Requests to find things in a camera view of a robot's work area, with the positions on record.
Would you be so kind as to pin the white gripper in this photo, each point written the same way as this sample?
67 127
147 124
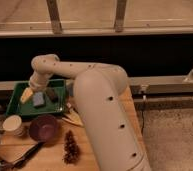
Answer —
37 82

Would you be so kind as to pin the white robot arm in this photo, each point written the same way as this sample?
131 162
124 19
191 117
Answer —
96 91

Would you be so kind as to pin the purple bowl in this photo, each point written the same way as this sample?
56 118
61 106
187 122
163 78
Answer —
43 128

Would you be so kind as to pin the green plastic tray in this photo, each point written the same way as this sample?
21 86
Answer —
28 111

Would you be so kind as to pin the dark brown block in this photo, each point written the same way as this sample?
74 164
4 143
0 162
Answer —
50 92

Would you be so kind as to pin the white paper cup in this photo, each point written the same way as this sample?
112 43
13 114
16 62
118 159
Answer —
13 124

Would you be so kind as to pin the wooden spatula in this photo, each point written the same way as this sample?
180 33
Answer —
72 118

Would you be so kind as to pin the brown pine cone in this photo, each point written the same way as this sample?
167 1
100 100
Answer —
71 148

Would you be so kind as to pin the black handled tool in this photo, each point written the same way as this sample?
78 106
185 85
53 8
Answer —
21 161

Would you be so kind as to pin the metal window frame rail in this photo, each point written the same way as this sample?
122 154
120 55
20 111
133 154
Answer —
43 18

